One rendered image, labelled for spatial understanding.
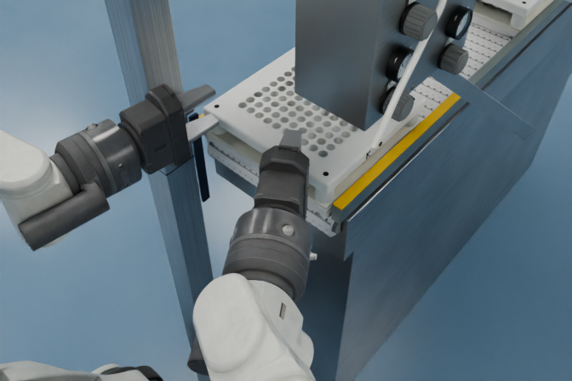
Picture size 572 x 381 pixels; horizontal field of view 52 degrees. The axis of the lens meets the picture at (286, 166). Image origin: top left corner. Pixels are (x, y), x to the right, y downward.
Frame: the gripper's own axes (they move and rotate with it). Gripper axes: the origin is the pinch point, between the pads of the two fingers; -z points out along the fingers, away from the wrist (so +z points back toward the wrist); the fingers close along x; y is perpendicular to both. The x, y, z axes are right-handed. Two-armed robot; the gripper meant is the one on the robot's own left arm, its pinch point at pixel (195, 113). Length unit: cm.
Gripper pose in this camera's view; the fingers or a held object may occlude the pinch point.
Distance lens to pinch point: 80.9
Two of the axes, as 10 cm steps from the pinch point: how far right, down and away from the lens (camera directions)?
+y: 6.5, 5.5, -5.3
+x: -0.1, 7.0, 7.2
